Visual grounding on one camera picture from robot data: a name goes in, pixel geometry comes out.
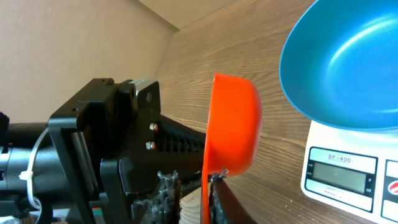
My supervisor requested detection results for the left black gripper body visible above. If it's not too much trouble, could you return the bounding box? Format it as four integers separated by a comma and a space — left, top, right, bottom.
48, 77, 162, 224

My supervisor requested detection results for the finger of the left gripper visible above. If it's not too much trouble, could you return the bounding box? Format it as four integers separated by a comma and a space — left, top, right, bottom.
119, 113, 206, 195
132, 170, 182, 224

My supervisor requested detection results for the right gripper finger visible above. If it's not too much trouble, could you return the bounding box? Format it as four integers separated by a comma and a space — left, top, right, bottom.
210, 172, 257, 224

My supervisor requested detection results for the red scoop with blue handle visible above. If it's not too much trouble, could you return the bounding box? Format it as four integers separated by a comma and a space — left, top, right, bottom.
200, 73, 262, 223

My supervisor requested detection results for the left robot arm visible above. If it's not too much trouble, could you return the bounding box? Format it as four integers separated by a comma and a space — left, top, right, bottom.
1, 78, 206, 223

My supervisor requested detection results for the white digital kitchen scale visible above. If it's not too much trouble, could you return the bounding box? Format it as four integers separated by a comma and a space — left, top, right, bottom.
300, 121, 397, 224

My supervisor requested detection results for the blue metal bowl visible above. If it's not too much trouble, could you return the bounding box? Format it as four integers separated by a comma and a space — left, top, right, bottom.
279, 0, 397, 131

